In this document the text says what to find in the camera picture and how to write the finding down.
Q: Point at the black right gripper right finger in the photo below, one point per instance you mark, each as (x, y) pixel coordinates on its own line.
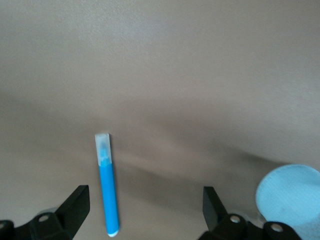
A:
(217, 220)

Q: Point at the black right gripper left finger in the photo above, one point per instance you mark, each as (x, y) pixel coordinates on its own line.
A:
(67, 217)

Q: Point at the brown table cover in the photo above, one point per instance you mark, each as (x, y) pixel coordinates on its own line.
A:
(175, 75)

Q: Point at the light blue plastic cup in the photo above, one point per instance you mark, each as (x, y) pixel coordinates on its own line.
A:
(290, 195)

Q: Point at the blue marker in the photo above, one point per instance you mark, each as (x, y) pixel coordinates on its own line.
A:
(108, 195)

